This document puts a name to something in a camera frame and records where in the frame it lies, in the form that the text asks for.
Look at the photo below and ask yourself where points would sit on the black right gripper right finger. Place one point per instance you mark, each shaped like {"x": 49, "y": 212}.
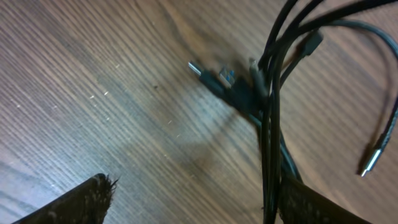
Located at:
{"x": 298, "y": 203}

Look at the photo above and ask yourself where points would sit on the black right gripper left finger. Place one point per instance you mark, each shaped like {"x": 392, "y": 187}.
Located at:
{"x": 87, "y": 203}

